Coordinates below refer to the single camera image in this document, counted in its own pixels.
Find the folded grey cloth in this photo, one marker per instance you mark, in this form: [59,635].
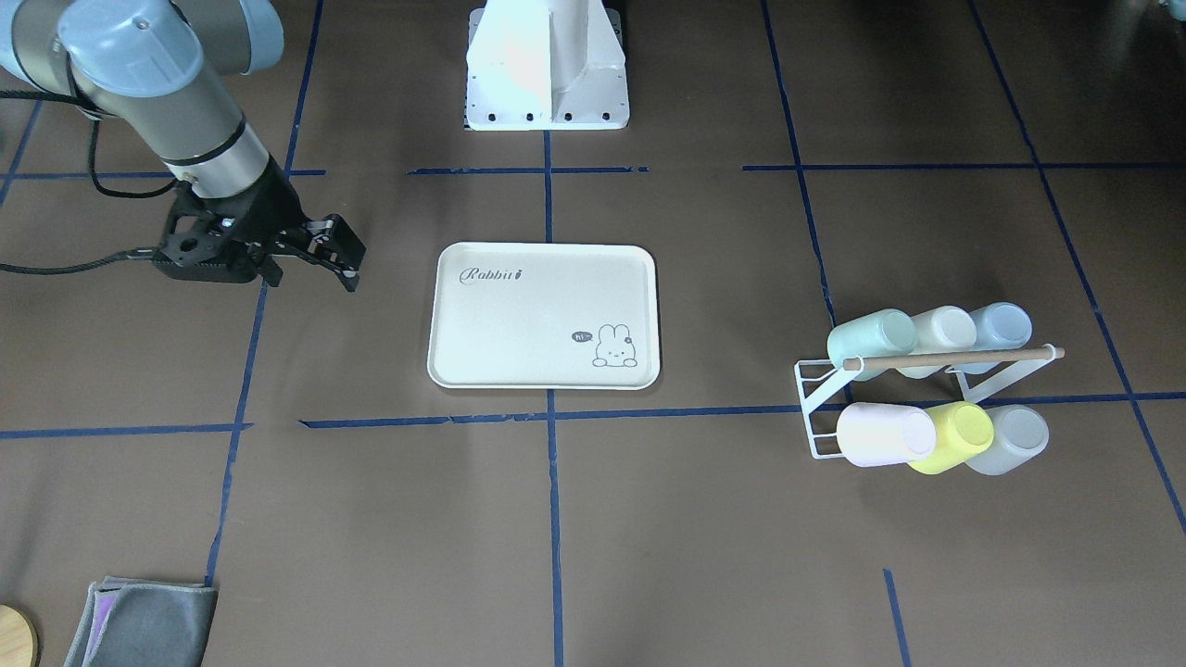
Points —
[138,622]

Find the wooden mug tree stand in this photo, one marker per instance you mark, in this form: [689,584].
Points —
[19,643]

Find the grey cup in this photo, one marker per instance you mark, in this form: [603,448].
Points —
[1020,434]

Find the blue cup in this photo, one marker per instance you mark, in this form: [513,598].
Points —
[1000,326]

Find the beige cup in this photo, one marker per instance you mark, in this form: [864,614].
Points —
[943,330]

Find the pink cup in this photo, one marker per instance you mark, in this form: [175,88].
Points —
[885,434]

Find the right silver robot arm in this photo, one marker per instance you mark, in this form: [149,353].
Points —
[159,66]

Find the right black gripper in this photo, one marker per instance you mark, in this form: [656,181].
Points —
[266,206]

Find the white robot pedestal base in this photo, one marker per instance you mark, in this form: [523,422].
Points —
[547,66]

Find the cream rabbit tray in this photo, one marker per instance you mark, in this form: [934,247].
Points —
[545,316]

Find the yellow cup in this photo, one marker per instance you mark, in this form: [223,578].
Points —
[963,430]

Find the green cup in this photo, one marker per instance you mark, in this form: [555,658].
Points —
[885,333]

